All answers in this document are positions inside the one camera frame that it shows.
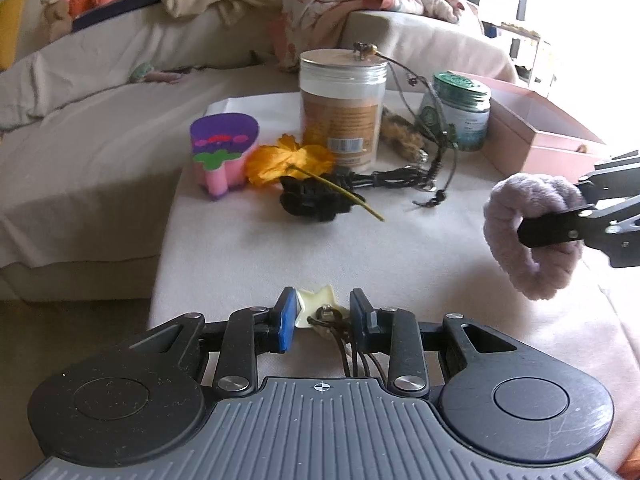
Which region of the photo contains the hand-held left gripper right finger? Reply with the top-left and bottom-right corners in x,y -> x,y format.
349,287 -> 518,399

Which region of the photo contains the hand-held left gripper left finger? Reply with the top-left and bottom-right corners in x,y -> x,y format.
127,286 -> 300,399

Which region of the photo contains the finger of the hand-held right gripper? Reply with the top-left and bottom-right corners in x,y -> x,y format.
517,199 -> 640,269
575,150 -> 640,204

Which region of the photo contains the cream star charm cord bracelet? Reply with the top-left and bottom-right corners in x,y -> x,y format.
295,284 -> 388,379

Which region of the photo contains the purple fluffy scrunchie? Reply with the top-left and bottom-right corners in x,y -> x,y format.
482,172 -> 591,301

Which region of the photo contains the pink cardboard box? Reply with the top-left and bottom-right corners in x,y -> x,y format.
450,71 -> 614,184

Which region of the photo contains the black scrunchie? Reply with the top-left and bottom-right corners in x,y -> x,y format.
279,175 -> 368,222

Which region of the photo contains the green lid jar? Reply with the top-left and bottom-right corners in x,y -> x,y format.
419,72 -> 493,153

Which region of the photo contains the clear acrylic rack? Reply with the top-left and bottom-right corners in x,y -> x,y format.
509,24 -> 557,87

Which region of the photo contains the orange artificial flower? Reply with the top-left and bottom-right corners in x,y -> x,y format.
244,133 -> 386,223

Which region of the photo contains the leopard print fur scrunchie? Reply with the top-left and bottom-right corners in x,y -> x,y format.
381,112 -> 429,164

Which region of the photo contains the clear plastic jar brown label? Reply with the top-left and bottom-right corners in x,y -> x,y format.
299,49 -> 389,171

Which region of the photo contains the white paper sheet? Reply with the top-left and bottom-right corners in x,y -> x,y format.
207,91 -> 307,122

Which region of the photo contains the beige sofa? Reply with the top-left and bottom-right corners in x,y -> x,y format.
0,7 -> 518,306

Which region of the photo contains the small green plush toy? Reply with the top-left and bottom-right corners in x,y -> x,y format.
129,61 -> 184,84

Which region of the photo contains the dark blue cushion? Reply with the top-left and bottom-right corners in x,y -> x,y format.
71,0 -> 164,34

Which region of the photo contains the beige plush toy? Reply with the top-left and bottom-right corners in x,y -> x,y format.
40,0 -> 75,41

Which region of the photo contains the yellow cushion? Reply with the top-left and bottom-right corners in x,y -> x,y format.
0,0 -> 27,72

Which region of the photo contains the black braided cord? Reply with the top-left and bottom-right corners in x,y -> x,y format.
332,164 -> 442,192

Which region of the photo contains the black cord necklace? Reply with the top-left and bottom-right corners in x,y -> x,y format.
352,41 -> 459,209

